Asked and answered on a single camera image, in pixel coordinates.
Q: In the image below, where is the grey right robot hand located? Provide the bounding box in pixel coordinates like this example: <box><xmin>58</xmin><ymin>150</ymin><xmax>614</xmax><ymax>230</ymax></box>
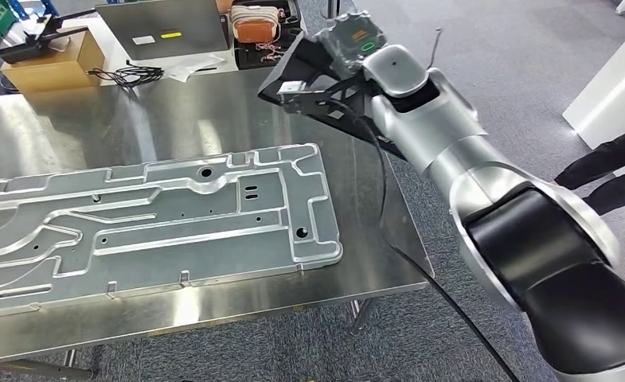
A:
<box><xmin>314</xmin><ymin>10</ymin><xmax>387</xmax><ymax>80</ymax></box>

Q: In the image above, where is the black plastic frame part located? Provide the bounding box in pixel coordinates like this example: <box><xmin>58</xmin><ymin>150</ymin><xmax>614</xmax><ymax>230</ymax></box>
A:
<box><xmin>257</xmin><ymin>29</ymin><xmax>409</xmax><ymax>162</ymax></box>

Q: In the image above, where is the steel workbench table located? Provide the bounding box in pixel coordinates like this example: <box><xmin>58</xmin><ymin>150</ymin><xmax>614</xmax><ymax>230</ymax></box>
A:
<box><xmin>0</xmin><ymin>65</ymin><xmax>436</xmax><ymax>382</ymax></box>

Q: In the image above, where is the orange and white pouch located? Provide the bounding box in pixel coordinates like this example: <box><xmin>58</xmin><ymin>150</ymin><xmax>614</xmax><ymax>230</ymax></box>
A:
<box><xmin>229</xmin><ymin>5</ymin><xmax>283</xmax><ymax>45</ymax></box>

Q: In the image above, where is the black foam-lined case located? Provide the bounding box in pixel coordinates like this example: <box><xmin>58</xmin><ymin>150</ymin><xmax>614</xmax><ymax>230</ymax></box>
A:
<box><xmin>231</xmin><ymin>0</ymin><xmax>303</xmax><ymax>71</ymax></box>

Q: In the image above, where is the white paper sheet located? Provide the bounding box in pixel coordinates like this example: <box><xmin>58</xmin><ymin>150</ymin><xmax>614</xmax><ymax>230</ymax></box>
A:
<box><xmin>131</xmin><ymin>53</ymin><xmax>227</xmax><ymax>84</ymax></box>

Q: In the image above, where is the grey laptop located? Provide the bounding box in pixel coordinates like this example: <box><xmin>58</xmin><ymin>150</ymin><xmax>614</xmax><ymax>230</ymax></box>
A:
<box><xmin>94</xmin><ymin>0</ymin><xmax>232</xmax><ymax>61</ymax></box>

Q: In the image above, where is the stamped metal panel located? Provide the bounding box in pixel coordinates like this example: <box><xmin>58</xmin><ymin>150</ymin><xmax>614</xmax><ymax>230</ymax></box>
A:
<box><xmin>0</xmin><ymin>143</ymin><xmax>344</xmax><ymax>321</ymax></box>

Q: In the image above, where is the white plinth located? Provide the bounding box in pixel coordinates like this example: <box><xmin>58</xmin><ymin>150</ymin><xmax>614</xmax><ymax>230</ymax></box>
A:
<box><xmin>561</xmin><ymin>13</ymin><xmax>625</xmax><ymax>151</ymax></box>

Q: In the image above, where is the person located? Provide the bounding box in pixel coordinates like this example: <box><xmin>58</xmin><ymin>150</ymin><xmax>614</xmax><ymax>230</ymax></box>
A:
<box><xmin>553</xmin><ymin>116</ymin><xmax>625</xmax><ymax>217</ymax></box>

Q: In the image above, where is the brown cardboard box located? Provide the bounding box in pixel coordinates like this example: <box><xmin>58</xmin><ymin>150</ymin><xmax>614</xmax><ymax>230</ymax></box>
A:
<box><xmin>0</xmin><ymin>26</ymin><xmax>107</xmax><ymax>95</ymax></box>

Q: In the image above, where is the black desktop device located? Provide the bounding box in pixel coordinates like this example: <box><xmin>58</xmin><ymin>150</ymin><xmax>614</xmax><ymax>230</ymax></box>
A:
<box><xmin>0</xmin><ymin>7</ymin><xmax>98</xmax><ymax>66</ymax></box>

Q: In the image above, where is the blue crate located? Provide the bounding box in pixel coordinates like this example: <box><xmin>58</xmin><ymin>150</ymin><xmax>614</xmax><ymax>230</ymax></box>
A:
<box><xmin>5</xmin><ymin>0</ymin><xmax>60</xmax><ymax>18</ymax></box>

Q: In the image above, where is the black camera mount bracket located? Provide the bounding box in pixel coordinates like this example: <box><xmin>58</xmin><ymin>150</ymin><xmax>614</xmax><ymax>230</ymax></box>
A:
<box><xmin>277</xmin><ymin>73</ymin><xmax>377</xmax><ymax>115</ymax></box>

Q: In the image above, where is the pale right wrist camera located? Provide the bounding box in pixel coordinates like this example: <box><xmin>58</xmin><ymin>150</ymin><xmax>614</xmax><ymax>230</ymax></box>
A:
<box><xmin>277</xmin><ymin>80</ymin><xmax>307</xmax><ymax>96</ymax></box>

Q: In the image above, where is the pink braided cord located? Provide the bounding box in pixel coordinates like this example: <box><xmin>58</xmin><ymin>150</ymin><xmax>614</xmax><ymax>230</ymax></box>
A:
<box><xmin>254</xmin><ymin>41</ymin><xmax>287</xmax><ymax>65</ymax></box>

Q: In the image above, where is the thin black cable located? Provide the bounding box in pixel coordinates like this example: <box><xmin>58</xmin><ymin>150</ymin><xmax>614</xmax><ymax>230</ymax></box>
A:
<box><xmin>427</xmin><ymin>27</ymin><xmax>444</xmax><ymax>71</ymax></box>

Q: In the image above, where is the black cable bundle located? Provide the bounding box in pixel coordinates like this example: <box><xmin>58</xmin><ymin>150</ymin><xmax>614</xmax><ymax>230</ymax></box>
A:
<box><xmin>86</xmin><ymin>59</ymin><xmax>166</xmax><ymax>89</ymax></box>

